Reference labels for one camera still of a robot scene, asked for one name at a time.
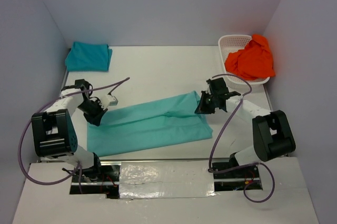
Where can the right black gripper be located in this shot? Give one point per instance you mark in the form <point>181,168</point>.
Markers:
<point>201,108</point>

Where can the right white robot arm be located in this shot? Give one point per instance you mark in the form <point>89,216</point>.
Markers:
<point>272,134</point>

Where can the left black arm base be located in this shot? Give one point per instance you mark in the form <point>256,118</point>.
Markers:
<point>106,183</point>

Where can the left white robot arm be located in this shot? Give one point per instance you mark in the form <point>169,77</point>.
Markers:
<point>55,136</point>

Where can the teal t-shirt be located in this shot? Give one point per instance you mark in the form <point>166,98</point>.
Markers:
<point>85,57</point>

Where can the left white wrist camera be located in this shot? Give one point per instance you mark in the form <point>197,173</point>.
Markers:
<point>108,100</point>

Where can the orange t-shirt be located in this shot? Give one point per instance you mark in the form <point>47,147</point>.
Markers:
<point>254,61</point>

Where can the light turquoise t-shirt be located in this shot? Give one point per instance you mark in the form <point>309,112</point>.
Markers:
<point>155,124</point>

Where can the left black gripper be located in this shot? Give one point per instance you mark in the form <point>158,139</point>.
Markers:
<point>95,120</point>

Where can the silver foil tape sheet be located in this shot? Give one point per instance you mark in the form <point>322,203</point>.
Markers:
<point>165,179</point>

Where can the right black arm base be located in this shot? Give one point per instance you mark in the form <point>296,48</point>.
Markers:
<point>236,180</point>

